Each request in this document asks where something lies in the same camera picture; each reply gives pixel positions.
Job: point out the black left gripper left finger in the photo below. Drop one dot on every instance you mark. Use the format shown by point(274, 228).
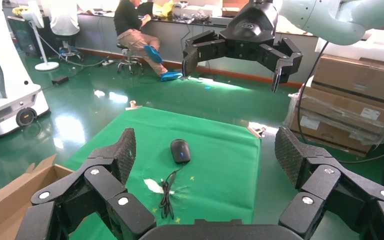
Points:
point(106, 179)

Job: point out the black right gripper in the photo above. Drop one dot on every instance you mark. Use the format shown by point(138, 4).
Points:
point(250, 30)

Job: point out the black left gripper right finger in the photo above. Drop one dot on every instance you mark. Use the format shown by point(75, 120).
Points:
point(321, 180)

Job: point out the black computer mouse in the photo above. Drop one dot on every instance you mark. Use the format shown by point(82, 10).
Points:
point(180, 150)

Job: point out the pale right robot arm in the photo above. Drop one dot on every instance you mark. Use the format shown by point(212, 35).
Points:
point(331, 16)

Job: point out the open brown cardboard box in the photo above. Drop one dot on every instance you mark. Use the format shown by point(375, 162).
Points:
point(6, 205)

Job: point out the plastic wrapped cardboard carton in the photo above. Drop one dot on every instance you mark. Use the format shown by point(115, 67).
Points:
point(344, 104)
point(328, 134)

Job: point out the long grey desk counter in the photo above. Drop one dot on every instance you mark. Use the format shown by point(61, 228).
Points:
point(175, 36)

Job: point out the silver metal binder clip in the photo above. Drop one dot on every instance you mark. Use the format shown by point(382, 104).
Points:
point(133, 106)
point(256, 130)

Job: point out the yellow plastic bag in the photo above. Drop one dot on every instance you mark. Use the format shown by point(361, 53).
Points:
point(164, 8)

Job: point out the green table cloth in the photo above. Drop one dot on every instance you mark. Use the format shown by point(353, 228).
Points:
point(212, 185)

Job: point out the black power adapter brick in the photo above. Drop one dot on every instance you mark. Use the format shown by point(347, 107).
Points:
point(60, 80)

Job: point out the large brown cardboard carton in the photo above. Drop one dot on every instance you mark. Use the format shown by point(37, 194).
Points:
point(354, 76)

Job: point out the black swivel stool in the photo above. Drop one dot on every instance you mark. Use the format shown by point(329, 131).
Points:
point(67, 46)
point(129, 58)

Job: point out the white power strip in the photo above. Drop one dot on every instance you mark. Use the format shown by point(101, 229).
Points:
point(108, 62)

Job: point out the seated person black shirt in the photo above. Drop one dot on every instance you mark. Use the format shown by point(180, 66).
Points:
point(129, 20)

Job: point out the white foam packing block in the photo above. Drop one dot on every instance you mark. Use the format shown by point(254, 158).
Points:
point(371, 46)

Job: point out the white wheeled background robot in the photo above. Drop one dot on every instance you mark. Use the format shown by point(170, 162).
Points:
point(0, 106)

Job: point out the seated person white shirt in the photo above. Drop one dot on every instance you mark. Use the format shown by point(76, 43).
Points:
point(62, 20)

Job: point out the black cabinet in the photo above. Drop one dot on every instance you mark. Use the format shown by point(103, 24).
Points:
point(21, 36)

